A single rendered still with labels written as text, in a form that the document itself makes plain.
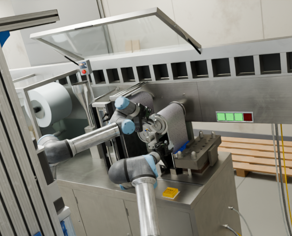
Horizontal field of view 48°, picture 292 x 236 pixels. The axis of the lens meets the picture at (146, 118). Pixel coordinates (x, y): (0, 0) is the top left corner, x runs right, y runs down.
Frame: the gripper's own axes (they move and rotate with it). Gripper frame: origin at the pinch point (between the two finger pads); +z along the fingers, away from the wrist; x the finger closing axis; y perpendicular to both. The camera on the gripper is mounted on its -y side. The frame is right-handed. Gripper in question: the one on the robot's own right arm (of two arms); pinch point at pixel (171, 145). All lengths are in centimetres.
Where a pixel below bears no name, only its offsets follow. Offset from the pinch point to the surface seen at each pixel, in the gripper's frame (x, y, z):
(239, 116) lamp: -36.8, 9.6, 29.3
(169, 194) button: -11.5, -16.6, -29.2
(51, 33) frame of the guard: 72, 84, -11
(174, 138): -0.2, 3.2, 3.9
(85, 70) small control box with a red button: 59, 55, -2
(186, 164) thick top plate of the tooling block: -12.1, -8.8, -6.5
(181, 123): -0.3, 9.1, 16.7
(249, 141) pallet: 25, -98, 218
